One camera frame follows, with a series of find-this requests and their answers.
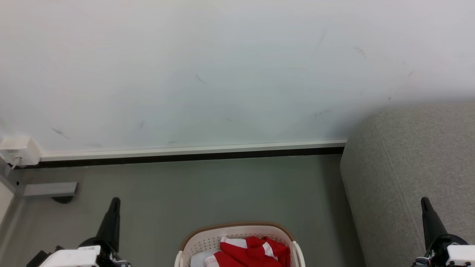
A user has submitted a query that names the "white and black baseboard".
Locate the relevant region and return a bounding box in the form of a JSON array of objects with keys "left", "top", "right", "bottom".
[{"left": 17, "top": 139, "right": 347, "bottom": 170}]

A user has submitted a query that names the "grey partition frame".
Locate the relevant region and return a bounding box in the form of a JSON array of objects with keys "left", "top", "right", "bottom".
[{"left": 0, "top": 156, "right": 24, "bottom": 238}]

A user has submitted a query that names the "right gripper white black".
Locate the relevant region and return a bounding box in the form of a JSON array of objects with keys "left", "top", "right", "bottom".
[{"left": 421, "top": 197, "right": 475, "bottom": 267}]

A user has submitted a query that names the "grey metal partition foot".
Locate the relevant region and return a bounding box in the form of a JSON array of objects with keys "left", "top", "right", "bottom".
[{"left": 23, "top": 182, "right": 78, "bottom": 197}]

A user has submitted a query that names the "grey fabric sofa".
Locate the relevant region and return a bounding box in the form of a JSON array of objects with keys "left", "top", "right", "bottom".
[{"left": 340, "top": 101, "right": 475, "bottom": 267}]

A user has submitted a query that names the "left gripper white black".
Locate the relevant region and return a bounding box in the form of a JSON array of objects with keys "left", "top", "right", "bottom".
[{"left": 39, "top": 197, "right": 130, "bottom": 267}]

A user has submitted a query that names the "white wall outlet box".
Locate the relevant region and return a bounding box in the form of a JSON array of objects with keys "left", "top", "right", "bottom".
[{"left": 0, "top": 136, "right": 42, "bottom": 166}]

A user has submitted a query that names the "red and white garment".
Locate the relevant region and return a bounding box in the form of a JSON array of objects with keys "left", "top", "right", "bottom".
[{"left": 204, "top": 236, "right": 291, "bottom": 267}]

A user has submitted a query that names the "white perforated laundry basket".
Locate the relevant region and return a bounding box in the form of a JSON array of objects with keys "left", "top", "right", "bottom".
[{"left": 174, "top": 222, "right": 306, "bottom": 267}]

